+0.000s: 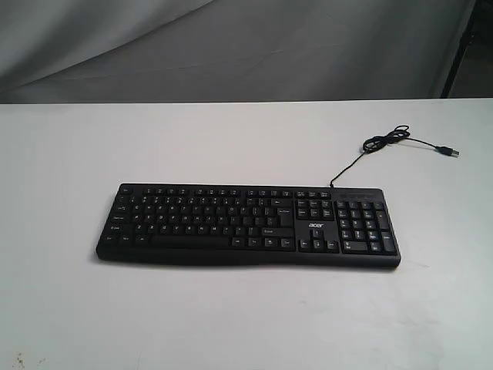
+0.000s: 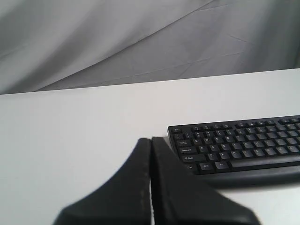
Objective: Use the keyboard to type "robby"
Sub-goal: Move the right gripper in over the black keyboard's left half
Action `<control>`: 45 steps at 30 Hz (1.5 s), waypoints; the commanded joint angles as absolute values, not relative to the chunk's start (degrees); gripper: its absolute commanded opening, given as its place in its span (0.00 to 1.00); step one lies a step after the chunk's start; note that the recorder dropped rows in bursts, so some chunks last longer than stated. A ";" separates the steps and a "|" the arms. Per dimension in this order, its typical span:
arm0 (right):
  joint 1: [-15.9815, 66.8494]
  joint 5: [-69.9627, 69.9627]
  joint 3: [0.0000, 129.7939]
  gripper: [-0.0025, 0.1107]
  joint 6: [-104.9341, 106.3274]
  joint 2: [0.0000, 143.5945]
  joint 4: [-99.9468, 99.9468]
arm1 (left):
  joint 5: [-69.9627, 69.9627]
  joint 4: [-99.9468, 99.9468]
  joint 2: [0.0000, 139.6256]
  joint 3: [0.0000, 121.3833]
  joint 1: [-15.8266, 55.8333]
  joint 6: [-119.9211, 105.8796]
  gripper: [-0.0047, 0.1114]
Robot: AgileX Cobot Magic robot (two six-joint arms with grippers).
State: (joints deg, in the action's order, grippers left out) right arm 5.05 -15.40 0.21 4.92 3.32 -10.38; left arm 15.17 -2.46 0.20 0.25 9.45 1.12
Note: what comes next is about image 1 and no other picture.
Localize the grey backdrop cloth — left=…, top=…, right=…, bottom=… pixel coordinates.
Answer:
left=1, top=1, right=474, bottom=103

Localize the black keyboard usb cable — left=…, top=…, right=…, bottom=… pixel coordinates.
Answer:
left=328, top=124, right=461, bottom=189

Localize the dark metal frame post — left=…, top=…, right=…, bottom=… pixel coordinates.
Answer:
left=441, top=1, right=492, bottom=99

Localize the black acer keyboard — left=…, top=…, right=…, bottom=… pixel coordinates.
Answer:
left=96, top=183, right=401, bottom=268

